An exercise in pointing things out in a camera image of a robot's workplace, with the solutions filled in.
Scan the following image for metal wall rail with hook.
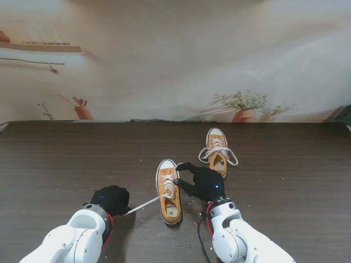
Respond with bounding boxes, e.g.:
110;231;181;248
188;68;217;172
0;56;66;75

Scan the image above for green plant in terracotta pot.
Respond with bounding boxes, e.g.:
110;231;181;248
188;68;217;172
212;90;297;123

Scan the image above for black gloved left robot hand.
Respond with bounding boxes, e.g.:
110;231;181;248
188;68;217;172
89;185;132;217

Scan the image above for metal tap fixture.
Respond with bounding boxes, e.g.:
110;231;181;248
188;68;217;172
37;101;55;120

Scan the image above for terracotta pot with wooden utensils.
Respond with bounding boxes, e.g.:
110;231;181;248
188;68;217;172
59;94;94;121

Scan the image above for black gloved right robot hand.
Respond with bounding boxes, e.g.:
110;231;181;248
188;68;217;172
173;162;226;205

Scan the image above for wooden wall shelf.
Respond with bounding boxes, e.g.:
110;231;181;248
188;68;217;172
0;41;86;55

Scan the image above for white shoelace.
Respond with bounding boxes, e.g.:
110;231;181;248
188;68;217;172
197;138;239;167

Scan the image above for orange sneaker with laces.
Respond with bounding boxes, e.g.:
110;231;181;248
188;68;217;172
122;163;185;216

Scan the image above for red and black arm cables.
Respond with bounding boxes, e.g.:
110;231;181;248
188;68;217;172
197;202;216;263
101;213;115;249

